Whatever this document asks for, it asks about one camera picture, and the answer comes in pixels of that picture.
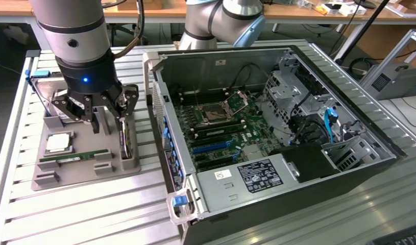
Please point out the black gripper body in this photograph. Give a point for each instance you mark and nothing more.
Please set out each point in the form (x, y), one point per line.
(88, 76)

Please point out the black graphics card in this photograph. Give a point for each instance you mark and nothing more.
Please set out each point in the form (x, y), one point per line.
(127, 143)

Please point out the hard disk blue carrier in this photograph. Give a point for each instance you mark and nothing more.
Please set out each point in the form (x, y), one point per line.
(43, 88)

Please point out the silver CPU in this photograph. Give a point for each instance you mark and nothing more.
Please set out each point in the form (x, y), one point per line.
(57, 141)

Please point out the grey parts rack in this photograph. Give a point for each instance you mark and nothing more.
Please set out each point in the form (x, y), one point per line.
(88, 143)

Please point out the green RAM stick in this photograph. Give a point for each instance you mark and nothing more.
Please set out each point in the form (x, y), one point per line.
(75, 156)

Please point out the thin locking lever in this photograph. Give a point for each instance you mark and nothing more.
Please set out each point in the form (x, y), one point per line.
(196, 99)

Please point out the black office chair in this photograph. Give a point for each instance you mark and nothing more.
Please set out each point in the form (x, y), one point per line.
(127, 30)

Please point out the CPU socket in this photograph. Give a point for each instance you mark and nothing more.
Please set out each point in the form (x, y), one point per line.
(215, 114)

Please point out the dark labelled RAM stick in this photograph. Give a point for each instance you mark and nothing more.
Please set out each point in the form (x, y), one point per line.
(217, 132)

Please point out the brown cardboard box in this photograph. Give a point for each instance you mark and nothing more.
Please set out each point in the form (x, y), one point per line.
(127, 4)

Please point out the blue expansion slot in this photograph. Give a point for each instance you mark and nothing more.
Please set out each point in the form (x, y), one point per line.
(211, 148)

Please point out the metal socket cover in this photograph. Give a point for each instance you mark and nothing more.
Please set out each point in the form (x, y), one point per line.
(236, 102)

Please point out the green motherboard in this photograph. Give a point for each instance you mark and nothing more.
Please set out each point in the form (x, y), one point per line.
(252, 130)

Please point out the silver chipset heatsink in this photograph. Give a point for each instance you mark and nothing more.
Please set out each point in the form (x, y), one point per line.
(252, 152)

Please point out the blue case latch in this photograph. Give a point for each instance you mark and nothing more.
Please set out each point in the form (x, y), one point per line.
(179, 201)

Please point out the grey power supply unit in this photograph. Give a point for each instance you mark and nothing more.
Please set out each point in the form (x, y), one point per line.
(224, 189)

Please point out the metal disk bay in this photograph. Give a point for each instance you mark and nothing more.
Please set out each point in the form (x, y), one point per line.
(283, 92)

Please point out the black plastic shroud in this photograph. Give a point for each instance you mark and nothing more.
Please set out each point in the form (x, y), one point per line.
(305, 163)

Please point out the black open PC case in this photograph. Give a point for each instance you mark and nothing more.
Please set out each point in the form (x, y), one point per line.
(329, 196)

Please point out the small white box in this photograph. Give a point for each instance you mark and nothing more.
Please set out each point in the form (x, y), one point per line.
(351, 10)

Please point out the black tripod pole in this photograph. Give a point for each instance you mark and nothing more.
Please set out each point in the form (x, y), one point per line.
(365, 26)

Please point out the grey machine box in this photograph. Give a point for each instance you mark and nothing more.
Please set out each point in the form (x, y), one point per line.
(397, 81)

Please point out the black keyboard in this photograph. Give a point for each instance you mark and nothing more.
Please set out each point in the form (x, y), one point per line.
(408, 238)

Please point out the wooden desk white frame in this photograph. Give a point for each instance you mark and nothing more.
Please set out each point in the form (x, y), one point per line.
(9, 10)
(296, 12)

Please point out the aluminium profile frame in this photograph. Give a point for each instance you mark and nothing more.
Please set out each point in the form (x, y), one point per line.
(415, 33)

